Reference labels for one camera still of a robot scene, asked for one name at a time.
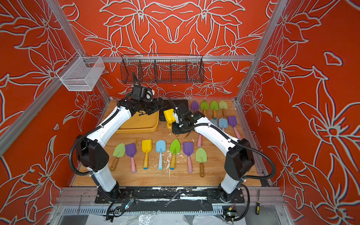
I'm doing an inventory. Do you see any small green shovel wooden handle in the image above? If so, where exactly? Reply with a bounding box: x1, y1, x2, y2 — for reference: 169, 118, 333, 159
170, 139, 181, 170

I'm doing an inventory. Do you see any black plastic tool case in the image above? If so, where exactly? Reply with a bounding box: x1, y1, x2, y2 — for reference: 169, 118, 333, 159
159, 99, 189, 122

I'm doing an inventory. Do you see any black wire wall basket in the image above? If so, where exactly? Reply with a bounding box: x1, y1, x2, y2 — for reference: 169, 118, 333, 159
120, 54, 205, 84

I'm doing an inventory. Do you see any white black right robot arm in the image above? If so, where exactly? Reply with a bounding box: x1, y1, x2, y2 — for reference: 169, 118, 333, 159
168, 99, 276, 202

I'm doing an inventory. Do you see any purple square shovel pink handle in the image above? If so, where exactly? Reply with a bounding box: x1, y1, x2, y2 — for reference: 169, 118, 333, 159
227, 116, 242, 140

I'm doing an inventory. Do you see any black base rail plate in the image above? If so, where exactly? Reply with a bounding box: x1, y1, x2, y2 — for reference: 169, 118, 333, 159
94, 186, 245, 204

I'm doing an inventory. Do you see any pink handled tool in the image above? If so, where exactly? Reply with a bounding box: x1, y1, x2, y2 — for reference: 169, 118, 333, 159
197, 134, 202, 148

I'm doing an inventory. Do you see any yellow shovel yellow handle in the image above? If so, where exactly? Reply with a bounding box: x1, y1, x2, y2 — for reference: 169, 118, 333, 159
142, 139, 152, 170

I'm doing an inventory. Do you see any wrench on base rail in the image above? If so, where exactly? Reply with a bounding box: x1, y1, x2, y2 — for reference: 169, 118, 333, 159
164, 190, 182, 207

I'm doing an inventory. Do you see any blue shovel white handle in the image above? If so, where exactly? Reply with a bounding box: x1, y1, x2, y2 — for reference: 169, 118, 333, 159
155, 140, 167, 170

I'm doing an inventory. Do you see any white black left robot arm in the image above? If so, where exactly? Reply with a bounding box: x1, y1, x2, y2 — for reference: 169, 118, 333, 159
68, 75, 165, 201

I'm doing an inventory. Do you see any purple shovel blade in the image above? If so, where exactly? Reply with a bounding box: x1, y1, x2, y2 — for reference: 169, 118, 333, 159
125, 143, 137, 173

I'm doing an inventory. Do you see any clear mesh wall basket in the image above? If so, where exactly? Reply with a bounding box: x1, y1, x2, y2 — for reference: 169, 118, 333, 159
56, 56, 105, 92

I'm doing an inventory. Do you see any grey cable duct strip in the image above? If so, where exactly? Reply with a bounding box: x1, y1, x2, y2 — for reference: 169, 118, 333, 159
60, 205, 226, 217

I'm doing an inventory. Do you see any yellow storage box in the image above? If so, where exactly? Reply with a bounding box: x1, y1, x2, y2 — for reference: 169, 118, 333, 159
116, 112, 159, 134

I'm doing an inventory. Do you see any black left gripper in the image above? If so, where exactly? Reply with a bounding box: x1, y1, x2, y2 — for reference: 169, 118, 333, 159
140, 97, 168, 113

